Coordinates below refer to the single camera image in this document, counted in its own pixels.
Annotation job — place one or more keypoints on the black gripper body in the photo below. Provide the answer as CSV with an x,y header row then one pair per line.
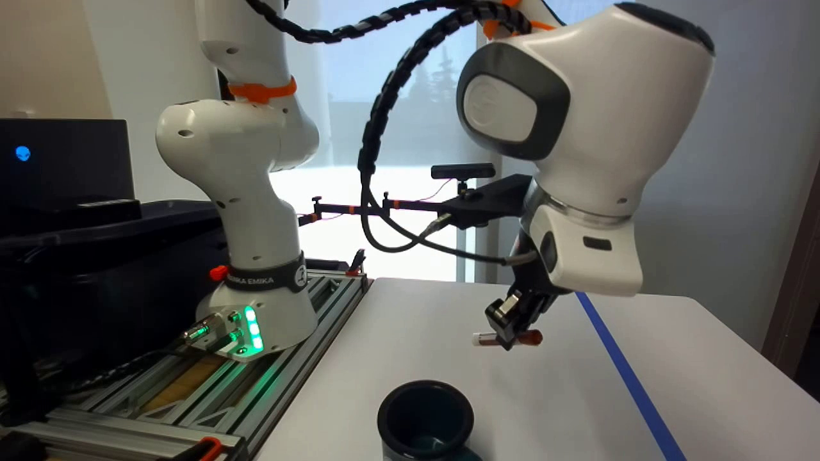
x,y
525,300

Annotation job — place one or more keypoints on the red and white marker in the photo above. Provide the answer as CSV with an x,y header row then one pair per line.
x,y
508,342

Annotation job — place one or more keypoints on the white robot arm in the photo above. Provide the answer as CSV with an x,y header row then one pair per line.
x,y
591,107

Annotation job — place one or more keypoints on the blue tape line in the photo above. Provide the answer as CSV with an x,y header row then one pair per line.
x,y
656,427

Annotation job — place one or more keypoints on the dark round cup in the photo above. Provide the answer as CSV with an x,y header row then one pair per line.
x,y
425,422

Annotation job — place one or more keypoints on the black equipment case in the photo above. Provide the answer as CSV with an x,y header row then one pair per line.
x,y
83,300

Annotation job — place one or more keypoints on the black computer monitor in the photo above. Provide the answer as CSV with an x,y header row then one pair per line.
x,y
58,163

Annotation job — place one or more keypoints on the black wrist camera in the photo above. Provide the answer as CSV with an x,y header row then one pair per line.
x,y
492,201

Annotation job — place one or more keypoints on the black camera on stand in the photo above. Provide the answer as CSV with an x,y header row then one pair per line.
x,y
458,172

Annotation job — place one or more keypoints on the black aluminium mounting rail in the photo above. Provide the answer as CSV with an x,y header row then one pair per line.
x,y
185,396

